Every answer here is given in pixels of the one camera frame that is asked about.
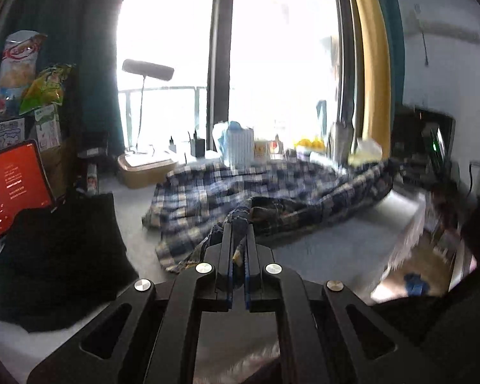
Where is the blue slipper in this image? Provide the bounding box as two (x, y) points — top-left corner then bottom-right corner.
(404, 273), (430, 297)

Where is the desk lamp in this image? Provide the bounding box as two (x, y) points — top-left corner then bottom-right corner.
(122, 59), (175, 156)

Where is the cardboard box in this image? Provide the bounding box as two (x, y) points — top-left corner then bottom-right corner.
(117, 153), (180, 189)

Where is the white green carton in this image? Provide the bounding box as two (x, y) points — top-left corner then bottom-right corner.
(34, 105), (61, 152)

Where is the white air conditioner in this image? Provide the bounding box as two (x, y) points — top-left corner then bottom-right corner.
(402, 2), (480, 45)

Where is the red screen tablet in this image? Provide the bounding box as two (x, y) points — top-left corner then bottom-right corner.
(0, 140), (56, 249)

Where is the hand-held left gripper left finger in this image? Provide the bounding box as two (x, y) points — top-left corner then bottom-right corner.
(27, 223), (235, 384)

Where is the blue plaid shirt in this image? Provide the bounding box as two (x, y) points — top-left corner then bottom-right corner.
(142, 159), (401, 275)

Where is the black pen holder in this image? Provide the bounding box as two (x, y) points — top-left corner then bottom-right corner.
(189, 130), (206, 158)

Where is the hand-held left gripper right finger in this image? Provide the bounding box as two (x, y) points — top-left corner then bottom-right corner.
(243, 224), (449, 384)

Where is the yellow curtain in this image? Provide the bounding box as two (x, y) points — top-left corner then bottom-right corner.
(347, 0), (392, 145)

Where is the white printed box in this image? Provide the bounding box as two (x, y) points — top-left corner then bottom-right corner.
(0, 118), (27, 153)

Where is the white red snack bag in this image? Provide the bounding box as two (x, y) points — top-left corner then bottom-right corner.
(0, 30), (48, 118)

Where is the white striped container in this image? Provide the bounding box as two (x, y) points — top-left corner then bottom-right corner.
(227, 122), (256, 171)

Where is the black folded cloth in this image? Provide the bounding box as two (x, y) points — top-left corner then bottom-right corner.
(0, 193), (140, 333)

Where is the green yellow snack bag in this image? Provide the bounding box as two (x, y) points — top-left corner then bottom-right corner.
(19, 63), (76, 116)

